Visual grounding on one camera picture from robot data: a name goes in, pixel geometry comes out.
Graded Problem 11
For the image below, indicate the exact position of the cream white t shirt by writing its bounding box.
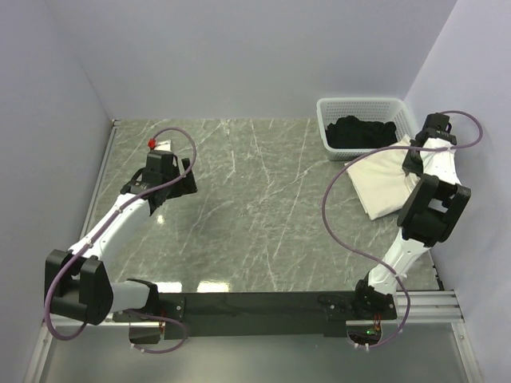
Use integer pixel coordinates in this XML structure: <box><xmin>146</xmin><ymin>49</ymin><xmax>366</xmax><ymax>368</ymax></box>
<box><xmin>347</xmin><ymin>150</ymin><xmax>419</xmax><ymax>220</ymax></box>

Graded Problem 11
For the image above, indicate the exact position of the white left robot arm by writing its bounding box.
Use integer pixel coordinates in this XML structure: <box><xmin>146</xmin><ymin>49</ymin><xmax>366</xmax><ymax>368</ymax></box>
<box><xmin>44</xmin><ymin>141</ymin><xmax>197</xmax><ymax>325</ymax></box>

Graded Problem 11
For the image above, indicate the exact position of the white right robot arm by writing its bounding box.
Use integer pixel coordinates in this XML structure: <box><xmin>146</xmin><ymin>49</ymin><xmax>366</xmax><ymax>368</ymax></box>
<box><xmin>366</xmin><ymin>113</ymin><xmax>472</xmax><ymax>296</ymax></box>

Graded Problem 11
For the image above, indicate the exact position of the white plastic laundry basket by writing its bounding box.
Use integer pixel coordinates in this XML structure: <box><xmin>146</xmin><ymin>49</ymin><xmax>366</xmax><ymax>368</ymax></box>
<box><xmin>316</xmin><ymin>97</ymin><xmax>418</xmax><ymax>161</ymax></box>

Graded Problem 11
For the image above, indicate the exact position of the black t shirt in basket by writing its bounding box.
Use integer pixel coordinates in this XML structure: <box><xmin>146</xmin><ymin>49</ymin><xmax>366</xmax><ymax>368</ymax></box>
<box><xmin>326</xmin><ymin>116</ymin><xmax>398</xmax><ymax>149</ymax></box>

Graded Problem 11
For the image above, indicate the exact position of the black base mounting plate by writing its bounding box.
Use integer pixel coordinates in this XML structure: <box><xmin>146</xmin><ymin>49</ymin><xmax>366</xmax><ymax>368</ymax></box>
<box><xmin>112</xmin><ymin>290</ymin><xmax>400</xmax><ymax>347</ymax></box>

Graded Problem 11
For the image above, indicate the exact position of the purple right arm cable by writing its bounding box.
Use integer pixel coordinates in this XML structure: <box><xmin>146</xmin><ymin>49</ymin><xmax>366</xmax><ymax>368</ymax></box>
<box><xmin>321</xmin><ymin>109</ymin><xmax>484</xmax><ymax>353</ymax></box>

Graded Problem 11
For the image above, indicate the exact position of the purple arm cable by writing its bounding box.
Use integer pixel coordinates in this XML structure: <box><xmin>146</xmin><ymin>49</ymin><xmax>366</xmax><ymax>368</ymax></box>
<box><xmin>321</xmin><ymin>109</ymin><xmax>484</xmax><ymax>353</ymax></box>
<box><xmin>44</xmin><ymin>127</ymin><xmax>197</xmax><ymax>355</ymax></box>

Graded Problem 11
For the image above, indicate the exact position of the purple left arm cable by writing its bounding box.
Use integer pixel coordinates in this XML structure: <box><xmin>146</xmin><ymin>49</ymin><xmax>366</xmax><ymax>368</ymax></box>
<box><xmin>44</xmin><ymin>127</ymin><xmax>197</xmax><ymax>355</ymax></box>

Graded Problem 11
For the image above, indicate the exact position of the aluminium frame rail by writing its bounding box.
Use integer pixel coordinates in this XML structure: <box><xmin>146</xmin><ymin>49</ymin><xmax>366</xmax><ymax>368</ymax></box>
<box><xmin>25</xmin><ymin>291</ymin><xmax>481</xmax><ymax>382</ymax></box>

